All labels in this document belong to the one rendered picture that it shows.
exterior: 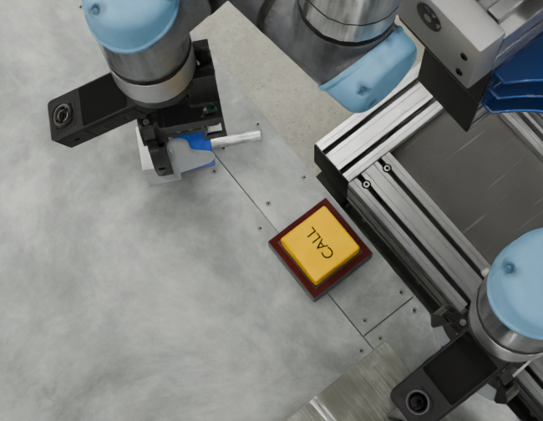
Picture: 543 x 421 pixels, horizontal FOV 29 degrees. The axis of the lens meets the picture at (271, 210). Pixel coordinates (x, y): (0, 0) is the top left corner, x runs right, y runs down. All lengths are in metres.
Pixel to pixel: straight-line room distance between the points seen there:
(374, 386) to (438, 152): 0.85
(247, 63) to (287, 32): 1.27
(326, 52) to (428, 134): 1.03
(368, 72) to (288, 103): 1.26
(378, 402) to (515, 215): 0.83
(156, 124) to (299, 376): 0.31
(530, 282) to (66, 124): 0.48
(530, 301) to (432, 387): 0.21
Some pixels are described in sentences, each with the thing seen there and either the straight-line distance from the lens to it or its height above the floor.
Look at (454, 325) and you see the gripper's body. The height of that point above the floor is 0.98.
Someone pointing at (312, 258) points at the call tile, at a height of 0.84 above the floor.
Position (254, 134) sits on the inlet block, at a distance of 1.14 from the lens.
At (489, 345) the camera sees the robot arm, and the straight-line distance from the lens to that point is 0.85.
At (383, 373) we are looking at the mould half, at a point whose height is 0.89.
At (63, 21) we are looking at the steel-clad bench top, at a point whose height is 0.80.
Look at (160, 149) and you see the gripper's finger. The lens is 1.02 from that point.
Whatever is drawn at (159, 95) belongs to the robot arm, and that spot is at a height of 1.07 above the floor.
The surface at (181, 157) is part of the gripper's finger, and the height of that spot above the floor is 0.90.
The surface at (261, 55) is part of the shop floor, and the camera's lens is 2.09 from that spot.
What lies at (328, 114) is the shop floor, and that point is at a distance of 2.04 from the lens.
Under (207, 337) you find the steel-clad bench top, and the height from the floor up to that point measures 0.80.
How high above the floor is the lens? 1.90
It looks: 73 degrees down
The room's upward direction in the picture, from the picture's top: 7 degrees counter-clockwise
